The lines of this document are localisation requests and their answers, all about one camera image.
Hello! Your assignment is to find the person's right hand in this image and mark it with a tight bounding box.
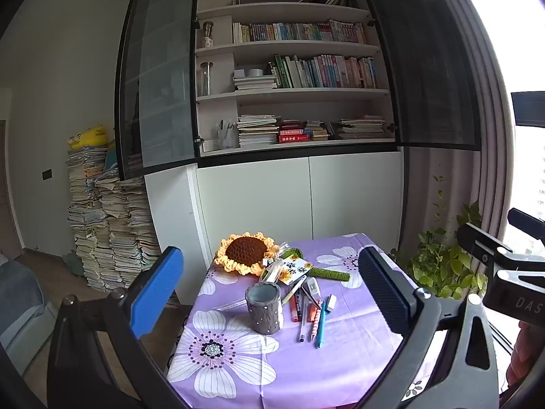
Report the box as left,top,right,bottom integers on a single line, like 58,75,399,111
506,321,545,393

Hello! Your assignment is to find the blue pen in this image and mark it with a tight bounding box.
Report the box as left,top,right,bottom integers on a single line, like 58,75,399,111
316,300,327,348

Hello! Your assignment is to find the row of leaning books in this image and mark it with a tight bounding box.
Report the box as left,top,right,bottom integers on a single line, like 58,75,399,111
298,0,359,9

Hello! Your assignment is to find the grey studded pen holder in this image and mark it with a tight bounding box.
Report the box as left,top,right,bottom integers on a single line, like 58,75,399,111
244,282,285,335

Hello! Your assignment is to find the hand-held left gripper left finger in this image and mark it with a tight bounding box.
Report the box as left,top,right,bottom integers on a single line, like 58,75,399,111
47,246,188,409

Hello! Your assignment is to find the green pen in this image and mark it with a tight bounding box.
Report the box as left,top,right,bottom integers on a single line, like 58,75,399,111
281,275,308,306

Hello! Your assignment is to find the pink curtain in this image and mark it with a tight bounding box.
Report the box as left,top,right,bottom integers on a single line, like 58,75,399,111
400,0,517,261

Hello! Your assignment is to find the stack of flat books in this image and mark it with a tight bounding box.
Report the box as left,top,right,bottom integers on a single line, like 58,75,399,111
331,115,386,139

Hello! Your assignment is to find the dark glass cabinet door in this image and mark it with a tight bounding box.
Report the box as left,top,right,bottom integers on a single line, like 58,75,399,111
114,0,201,182
355,0,482,151

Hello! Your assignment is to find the crochet sunflower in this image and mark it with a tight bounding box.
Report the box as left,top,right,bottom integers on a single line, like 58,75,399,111
214,232,282,277

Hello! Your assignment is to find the white bookshelf cabinet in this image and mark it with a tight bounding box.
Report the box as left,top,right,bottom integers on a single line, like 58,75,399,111
144,0,405,303

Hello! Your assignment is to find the yellow plush toy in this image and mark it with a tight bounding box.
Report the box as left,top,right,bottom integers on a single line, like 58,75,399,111
66,124,110,150

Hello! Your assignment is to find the tall pile of books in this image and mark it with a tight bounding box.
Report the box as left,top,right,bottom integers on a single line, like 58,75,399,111
66,145,161,293

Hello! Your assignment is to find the black rectangular panel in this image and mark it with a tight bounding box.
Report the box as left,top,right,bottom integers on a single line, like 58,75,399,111
510,91,545,129

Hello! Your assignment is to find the stack of white books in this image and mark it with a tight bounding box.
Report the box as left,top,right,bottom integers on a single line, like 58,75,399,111
233,74,278,91

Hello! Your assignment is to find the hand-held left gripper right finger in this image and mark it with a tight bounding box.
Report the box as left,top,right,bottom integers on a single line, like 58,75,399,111
355,245,500,409

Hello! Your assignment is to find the row of upright books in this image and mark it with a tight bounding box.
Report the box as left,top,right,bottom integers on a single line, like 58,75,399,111
272,54,379,89
232,20,367,44

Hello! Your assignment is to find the tall glass jar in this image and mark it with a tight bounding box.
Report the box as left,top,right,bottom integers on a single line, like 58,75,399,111
200,62,214,97

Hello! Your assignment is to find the purple floral tablecloth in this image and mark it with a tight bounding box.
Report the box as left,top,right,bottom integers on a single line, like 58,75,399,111
166,232,439,409

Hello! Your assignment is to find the small stack of books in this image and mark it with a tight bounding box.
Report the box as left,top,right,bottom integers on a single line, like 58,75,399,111
304,120,331,141

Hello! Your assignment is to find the white sunflower tag card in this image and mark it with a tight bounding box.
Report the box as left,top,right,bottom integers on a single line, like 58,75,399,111
277,258,314,284

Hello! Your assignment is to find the green potted plant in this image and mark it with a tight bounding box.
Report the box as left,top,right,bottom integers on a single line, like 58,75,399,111
389,175,488,301

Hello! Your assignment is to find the grey bed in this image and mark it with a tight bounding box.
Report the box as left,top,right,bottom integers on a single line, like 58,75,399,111
0,253,57,376

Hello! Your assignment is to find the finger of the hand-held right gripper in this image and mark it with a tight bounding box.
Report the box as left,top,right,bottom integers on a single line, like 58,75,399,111
508,207,545,240
457,222,545,272

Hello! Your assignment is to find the green crochet stem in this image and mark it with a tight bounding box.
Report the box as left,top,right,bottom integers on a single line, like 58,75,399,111
279,242,352,283

